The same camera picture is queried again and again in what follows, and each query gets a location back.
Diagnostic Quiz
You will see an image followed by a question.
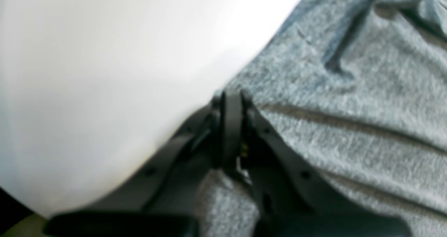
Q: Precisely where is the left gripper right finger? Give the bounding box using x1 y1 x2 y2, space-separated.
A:
241 91 411 237

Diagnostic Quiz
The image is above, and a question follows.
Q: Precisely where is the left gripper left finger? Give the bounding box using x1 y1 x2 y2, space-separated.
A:
44 90 243 237

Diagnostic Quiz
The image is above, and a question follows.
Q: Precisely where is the grey t-shirt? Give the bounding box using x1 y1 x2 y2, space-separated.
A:
196 0 447 237

